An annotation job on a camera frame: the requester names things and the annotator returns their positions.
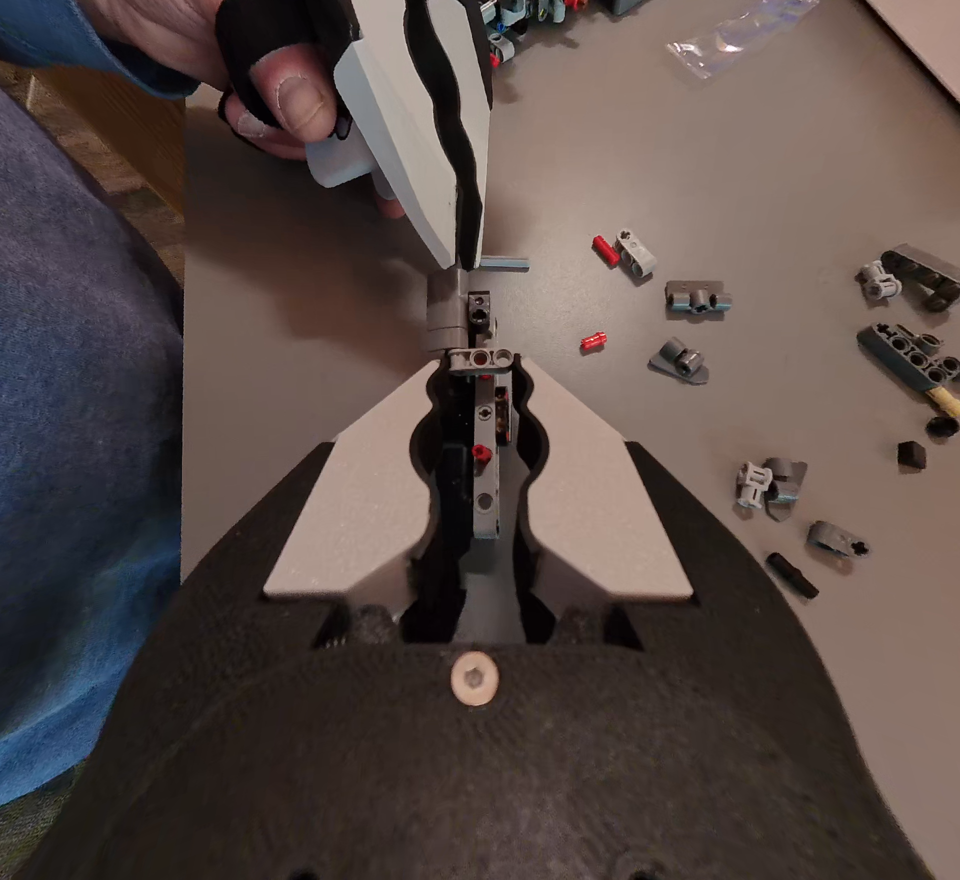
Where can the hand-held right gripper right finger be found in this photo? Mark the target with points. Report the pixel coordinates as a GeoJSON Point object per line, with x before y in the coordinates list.
{"type": "Point", "coordinates": [607, 512]}

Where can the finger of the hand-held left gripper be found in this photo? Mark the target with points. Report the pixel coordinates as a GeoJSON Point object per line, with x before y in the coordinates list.
{"type": "Point", "coordinates": [397, 144]}
{"type": "Point", "coordinates": [465, 54]}

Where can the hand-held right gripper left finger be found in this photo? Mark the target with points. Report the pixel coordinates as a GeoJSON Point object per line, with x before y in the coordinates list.
{"type": "Point", "coordinates": [352, 512]}

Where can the lego beam assembly red pins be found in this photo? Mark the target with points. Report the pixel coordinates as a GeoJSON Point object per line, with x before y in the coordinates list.
{"type": "Point", "coordinates": [487, 475]}

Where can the dark grey lego hinge assembly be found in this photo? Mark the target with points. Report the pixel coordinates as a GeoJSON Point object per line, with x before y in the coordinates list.
{"type": "Point", "coordinates": [442, 310]}

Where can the light grey lego joint connector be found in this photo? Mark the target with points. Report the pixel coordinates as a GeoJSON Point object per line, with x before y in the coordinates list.
{"type": "Point", "coordinates": [879, 281]}
{"type": "Point", "coordinates": [752, 484]}

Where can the light grey lego axle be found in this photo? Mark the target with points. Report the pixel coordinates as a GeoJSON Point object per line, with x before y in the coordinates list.
{"type": "Point", "coordinates": [506, 263]}

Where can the red lego pin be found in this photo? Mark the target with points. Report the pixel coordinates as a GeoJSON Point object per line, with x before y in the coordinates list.
{"type": "Point", "coordinates": [592, 343]}
{"type": "Point", "coordinates": [606, 249]}

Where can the black lego axle pin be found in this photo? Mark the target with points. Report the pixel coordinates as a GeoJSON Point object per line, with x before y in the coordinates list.
{"type": "Point", "coordinates": [791, 574]}

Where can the dark grey lego axle connector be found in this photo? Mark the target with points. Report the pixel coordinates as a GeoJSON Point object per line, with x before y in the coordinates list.
{"type": "Point", "coordinates": [829, 536]}

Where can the dark grey double-pin lego connector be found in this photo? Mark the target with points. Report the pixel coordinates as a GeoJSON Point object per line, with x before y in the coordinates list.
{"type": "Point", "coordinates": [679, 291]}

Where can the light grey lego pin connector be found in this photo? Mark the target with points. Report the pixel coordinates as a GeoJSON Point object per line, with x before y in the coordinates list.
{"type": "Point", "coordinates": [643, 249]}

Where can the black small lego tile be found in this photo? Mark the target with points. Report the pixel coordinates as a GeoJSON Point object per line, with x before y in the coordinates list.
{"type": "Point", "coordinates": [912, 456]}

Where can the dark grey L-shaped lego beam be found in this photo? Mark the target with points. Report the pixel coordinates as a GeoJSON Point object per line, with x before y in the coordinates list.
{"type": "Point", "coordinates": [874, 343]}

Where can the black lego bush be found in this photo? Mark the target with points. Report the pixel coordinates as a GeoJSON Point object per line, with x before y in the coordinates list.
{"type": "Point", "coordinates": [943, 428]}

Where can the tan lego pin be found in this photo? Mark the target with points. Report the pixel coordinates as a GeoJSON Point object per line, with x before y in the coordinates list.
{"type": "Point", "coordinates": [943, 400]}

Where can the dark grey angled lego connector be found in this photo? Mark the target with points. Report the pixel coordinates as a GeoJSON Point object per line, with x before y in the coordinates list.
{"type": "Point", "coordinates": [919, 338]}

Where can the dark grey curved lego panel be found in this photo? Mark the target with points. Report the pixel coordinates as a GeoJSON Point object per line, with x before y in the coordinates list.
{"type": "Point", "coordinates": [922, 261]}

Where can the wooden cabinet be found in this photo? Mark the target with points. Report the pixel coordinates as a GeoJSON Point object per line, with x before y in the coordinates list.
{"type": "Point", "coordinates": [150, 144]}

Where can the small clear plastic bag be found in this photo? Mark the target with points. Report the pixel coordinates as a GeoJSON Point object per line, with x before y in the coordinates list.
{"type": "Point", "coordinates": [742, 32]}

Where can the person's blue sweater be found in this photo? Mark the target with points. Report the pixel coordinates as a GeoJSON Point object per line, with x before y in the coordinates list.
{"type": "Point", "coordinates": [75, 370]}

